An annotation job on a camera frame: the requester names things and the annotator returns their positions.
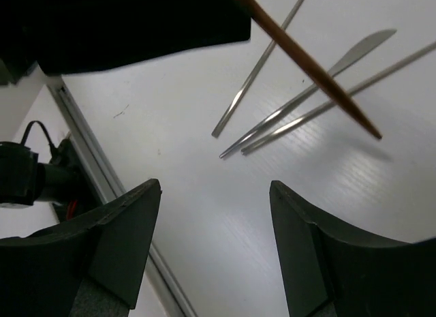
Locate long silver chopstick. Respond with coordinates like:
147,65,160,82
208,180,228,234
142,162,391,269
240,40,436,157

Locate silver knife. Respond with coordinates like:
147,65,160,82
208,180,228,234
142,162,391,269
219,29,397,159

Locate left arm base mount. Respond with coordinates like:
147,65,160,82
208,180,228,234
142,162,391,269
1,121,102,223

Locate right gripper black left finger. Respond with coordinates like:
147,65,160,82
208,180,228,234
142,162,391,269
1,179,161,316

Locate copper brown knife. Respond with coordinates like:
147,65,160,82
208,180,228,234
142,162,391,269
233,0,382,140

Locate aluminium rail front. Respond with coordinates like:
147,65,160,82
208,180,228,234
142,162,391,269
47,78,197,316

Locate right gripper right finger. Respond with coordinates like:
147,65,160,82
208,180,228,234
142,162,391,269
269,181,435,316

